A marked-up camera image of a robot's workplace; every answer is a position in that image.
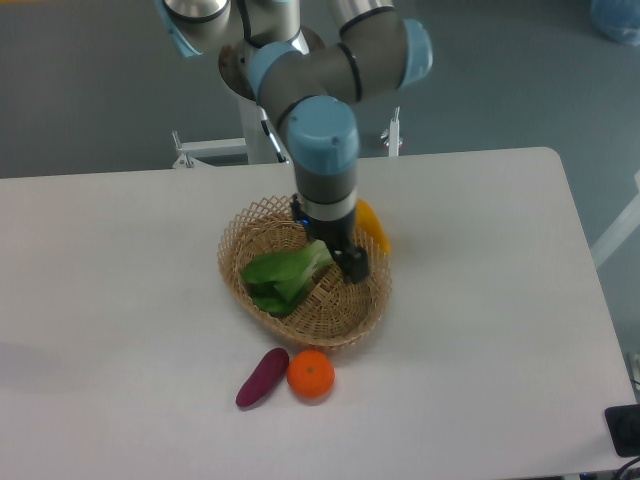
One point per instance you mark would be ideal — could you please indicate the green leafy bok choy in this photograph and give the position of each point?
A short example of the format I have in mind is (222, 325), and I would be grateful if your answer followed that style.
(278, 282)

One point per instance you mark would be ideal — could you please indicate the orange mandarin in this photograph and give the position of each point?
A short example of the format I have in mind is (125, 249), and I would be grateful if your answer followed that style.
(310, 375)

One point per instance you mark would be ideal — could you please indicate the yellow orange pepper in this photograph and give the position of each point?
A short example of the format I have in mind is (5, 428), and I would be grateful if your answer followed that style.
(368, 222)

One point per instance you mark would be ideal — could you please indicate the white bracket with caster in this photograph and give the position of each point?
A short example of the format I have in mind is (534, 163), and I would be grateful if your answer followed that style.
(390, 138)

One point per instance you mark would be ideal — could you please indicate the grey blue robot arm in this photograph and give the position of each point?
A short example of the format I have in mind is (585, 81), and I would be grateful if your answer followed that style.
(307, 95)

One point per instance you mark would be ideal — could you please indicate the purple sweet potato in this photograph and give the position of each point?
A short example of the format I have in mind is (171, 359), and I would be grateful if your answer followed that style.
(267, 374)

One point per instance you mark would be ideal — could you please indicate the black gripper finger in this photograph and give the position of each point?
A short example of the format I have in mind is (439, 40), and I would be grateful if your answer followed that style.
(353, 262)

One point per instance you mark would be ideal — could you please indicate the woven wicker basket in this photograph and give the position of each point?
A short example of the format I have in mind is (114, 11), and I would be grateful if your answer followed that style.
(333, 314)

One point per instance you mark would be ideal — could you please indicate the black device at edge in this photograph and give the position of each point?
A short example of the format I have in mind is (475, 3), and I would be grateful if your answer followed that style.
(623, 425)

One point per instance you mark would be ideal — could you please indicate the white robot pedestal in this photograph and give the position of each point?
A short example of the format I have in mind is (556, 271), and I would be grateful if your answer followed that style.
(259, 143)

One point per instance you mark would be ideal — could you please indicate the blue plastic bag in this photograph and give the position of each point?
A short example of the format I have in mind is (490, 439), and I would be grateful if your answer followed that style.
(617, 19)

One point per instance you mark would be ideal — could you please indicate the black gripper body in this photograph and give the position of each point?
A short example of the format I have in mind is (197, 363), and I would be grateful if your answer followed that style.
(332, 223)

